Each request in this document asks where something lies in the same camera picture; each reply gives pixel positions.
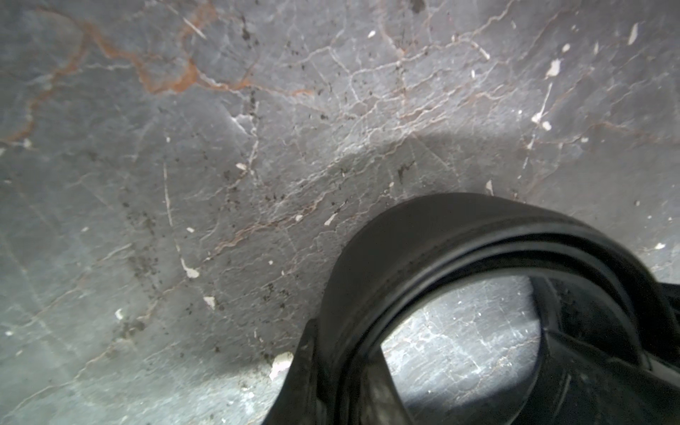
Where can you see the black belt with dark buckle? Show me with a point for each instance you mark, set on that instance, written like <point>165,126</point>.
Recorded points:
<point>428,247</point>

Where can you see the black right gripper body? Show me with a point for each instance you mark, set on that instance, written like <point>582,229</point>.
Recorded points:
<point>591,367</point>

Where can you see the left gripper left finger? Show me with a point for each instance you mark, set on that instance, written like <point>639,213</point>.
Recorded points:
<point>299,402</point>

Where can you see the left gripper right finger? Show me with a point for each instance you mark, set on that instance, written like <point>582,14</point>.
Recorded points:
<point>380,401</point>

